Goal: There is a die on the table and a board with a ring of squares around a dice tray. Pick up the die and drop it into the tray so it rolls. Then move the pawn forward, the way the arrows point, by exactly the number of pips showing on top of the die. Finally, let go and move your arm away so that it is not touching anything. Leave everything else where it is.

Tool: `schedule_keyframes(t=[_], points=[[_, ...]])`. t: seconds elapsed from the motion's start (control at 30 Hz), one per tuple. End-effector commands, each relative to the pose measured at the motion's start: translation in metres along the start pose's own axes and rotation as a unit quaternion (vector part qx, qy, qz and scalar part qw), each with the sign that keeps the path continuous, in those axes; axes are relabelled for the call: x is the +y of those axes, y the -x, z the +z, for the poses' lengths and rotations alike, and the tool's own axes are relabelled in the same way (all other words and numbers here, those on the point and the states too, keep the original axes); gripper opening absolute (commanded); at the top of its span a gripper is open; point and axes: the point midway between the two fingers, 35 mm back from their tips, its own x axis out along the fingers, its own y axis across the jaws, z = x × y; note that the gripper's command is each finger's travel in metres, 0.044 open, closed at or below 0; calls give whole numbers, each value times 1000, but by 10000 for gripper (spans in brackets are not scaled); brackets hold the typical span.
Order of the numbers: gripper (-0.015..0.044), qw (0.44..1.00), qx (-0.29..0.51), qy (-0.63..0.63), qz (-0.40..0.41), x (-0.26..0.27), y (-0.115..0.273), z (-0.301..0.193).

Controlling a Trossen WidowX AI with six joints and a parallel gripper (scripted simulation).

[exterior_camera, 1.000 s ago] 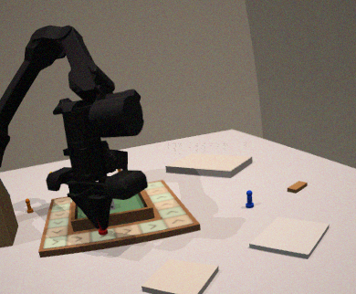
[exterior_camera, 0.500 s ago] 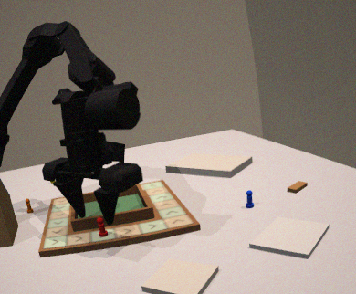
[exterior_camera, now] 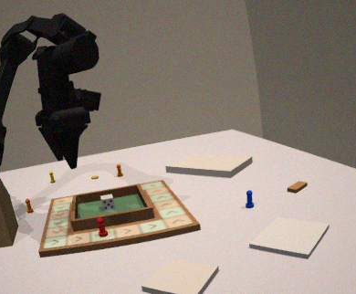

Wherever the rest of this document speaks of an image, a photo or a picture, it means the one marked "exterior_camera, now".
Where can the red game pawn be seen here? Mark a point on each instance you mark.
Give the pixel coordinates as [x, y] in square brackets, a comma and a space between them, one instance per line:
[102, 231]

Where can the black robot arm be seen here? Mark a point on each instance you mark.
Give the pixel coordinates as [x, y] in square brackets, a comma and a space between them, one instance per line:
[75, 52]

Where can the grey die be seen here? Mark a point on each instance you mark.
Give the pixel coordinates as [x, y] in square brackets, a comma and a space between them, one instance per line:
[108, 202]

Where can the blue game pawn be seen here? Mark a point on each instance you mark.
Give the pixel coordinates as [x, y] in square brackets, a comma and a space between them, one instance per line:
[249, 202]

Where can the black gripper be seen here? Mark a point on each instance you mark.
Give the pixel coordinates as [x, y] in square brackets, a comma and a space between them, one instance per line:
[61, 125]

